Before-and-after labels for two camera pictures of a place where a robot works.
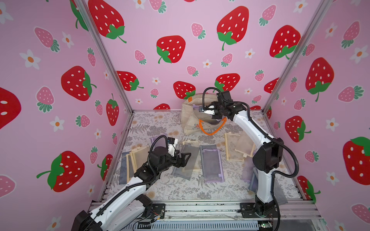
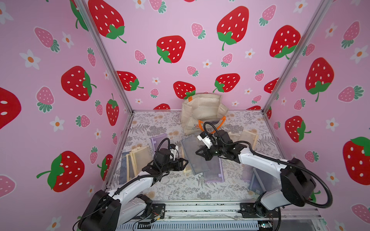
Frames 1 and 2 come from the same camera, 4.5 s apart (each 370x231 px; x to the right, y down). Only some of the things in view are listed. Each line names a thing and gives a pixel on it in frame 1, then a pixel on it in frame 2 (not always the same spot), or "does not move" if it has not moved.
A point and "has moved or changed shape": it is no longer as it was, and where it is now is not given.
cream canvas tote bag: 193,121 does not move
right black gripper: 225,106 -> 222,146
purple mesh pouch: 213,166 does not move
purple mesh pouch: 160,142 does not move
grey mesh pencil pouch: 186,172 has moved or changed shape
